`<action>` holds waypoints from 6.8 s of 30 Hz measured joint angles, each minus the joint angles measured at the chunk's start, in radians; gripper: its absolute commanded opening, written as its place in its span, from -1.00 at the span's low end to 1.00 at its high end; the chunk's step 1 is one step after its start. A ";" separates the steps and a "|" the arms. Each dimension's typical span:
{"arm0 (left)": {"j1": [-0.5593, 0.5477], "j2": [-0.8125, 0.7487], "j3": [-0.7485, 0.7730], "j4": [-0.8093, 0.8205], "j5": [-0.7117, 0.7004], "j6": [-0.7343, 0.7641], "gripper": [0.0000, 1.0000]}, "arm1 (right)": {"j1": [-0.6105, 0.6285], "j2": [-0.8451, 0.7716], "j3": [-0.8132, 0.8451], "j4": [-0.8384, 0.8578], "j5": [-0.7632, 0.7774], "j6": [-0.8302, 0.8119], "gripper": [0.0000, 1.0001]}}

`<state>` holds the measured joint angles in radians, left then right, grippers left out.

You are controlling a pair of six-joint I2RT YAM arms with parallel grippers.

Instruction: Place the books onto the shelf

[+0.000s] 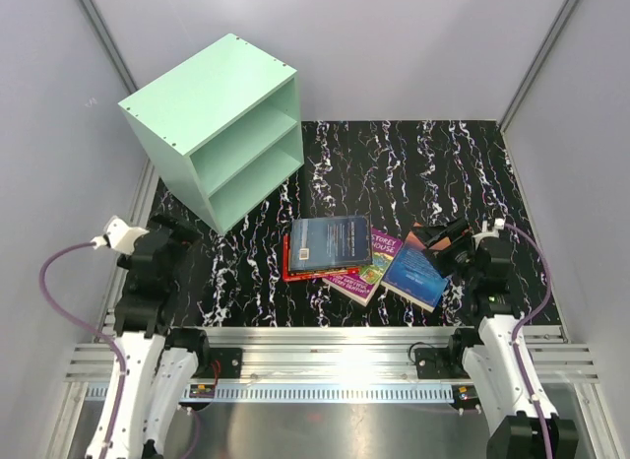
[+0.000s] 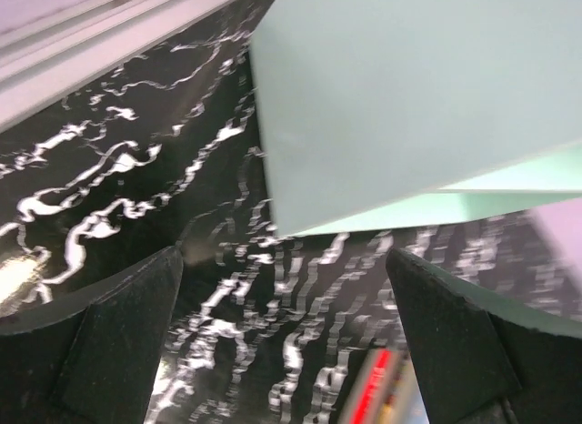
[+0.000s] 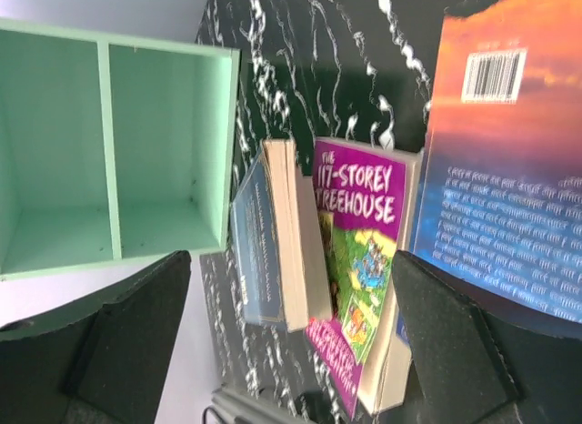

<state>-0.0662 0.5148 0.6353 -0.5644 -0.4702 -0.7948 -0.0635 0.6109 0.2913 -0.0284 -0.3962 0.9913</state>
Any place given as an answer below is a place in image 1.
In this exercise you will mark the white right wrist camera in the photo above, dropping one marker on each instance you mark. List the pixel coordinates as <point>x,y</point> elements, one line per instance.
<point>491,229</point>

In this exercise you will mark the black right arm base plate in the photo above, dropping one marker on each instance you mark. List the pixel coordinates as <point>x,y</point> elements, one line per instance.
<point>436,364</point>

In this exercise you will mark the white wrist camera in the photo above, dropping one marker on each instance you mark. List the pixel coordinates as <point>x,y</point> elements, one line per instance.
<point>491,229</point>
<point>118,236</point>

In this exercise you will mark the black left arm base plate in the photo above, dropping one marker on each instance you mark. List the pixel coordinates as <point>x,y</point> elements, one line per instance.
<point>221,363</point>

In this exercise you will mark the red paperback book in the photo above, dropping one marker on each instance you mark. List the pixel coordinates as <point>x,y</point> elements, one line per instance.
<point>292,276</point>

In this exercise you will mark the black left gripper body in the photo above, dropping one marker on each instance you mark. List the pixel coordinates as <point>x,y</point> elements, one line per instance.
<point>181,238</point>

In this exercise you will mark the aluminium mounting rail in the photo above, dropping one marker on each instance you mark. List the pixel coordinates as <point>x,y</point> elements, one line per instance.
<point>378,354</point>

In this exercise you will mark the purple treehouse book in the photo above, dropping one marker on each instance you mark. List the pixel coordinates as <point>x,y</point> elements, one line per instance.
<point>361,287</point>

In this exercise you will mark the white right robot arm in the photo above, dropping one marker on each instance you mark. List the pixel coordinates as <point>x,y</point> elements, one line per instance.
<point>492,351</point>

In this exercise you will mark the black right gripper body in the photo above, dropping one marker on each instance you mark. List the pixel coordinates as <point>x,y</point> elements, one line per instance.
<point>460,256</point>

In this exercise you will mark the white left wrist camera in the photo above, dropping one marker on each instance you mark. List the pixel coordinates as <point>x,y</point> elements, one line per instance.
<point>118,236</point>

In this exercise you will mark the mint green wooden shelf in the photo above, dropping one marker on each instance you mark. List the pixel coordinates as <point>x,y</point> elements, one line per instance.
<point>222,129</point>

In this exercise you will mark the white slotted cable duct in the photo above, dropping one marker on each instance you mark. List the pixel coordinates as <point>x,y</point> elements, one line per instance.
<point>319,393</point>

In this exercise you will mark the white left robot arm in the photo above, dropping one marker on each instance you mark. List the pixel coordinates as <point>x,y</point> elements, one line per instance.
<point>153,361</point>

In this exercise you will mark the dark blue paperback book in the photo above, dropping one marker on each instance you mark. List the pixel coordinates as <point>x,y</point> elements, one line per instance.
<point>320,244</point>

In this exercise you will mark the black marbled table mat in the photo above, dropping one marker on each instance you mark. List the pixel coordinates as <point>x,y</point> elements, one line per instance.
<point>400,173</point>

